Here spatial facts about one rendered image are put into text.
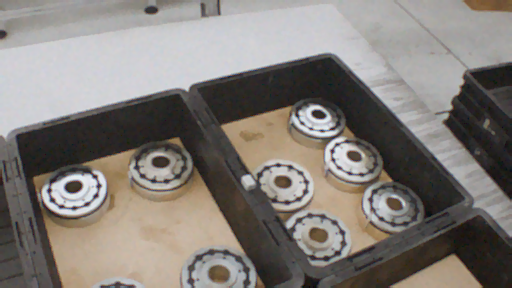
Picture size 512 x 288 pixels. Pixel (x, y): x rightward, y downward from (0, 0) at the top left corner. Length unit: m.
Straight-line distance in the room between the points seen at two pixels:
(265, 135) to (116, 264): 0.36
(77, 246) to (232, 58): 0.72
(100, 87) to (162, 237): 0.55
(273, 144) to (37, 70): 0.66
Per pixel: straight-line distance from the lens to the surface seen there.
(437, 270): 0.83
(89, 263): 0.76
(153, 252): 0.76
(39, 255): 0.66
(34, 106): 1.21
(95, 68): 1.29
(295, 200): 0.80
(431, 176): 0.83
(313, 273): 0.64
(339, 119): 0.94
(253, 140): 0.91
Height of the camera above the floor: 1.47
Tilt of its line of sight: 43 degrees down
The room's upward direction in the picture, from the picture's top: 5 degrees clockwise
